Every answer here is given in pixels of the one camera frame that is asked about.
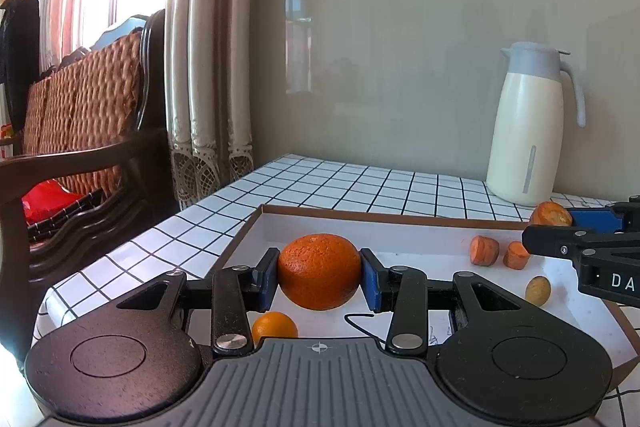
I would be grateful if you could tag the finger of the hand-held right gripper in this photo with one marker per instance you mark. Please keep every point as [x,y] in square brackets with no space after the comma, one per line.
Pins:
[555,239]
[595,219]

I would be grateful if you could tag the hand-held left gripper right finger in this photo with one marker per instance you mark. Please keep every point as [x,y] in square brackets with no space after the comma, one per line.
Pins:
[371,280]

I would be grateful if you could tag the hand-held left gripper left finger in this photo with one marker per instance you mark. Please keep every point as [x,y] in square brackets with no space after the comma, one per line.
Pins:
[267,280]

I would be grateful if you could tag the small orange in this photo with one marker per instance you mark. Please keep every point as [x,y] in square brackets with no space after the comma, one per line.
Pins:
[274,329]

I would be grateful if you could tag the black hanging garment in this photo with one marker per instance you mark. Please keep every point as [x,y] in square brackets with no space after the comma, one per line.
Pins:
[17,57]

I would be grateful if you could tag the rough orange peeled fruit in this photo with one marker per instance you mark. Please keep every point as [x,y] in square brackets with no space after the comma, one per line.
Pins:
[550,214]

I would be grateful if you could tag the beige lace curtain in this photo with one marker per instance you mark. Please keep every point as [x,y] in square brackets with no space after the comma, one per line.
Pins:
[210,57]

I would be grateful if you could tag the dark plaid cloth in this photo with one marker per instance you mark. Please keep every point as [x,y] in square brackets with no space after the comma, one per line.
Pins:
[65,217]

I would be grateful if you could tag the red plastic bag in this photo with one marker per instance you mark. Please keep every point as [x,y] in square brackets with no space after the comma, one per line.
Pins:
[47,202]

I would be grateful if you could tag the brown cardboard box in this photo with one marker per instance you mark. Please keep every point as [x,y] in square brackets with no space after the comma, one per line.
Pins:
[430,247]

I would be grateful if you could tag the large orange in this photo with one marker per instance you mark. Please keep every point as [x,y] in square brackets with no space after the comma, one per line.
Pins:
[319,271]

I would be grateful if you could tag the small yellow potato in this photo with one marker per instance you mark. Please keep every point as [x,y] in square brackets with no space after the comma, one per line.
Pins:
[538,290]

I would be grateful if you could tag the woven wicker cushion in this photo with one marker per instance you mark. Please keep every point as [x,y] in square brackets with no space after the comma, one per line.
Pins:
[85,107]

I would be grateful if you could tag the blue chair back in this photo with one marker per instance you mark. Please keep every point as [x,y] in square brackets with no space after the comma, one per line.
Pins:
[120,29]

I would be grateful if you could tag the cream and grey thermos jug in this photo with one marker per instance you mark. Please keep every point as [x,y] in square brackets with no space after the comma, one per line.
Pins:
[527,127]

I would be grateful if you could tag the dark wooden chair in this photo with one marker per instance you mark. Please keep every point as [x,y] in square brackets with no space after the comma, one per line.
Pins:
[100,187]

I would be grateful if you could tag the orange carrot piece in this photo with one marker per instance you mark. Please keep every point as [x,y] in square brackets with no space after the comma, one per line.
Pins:
[484,250]
[516,255]

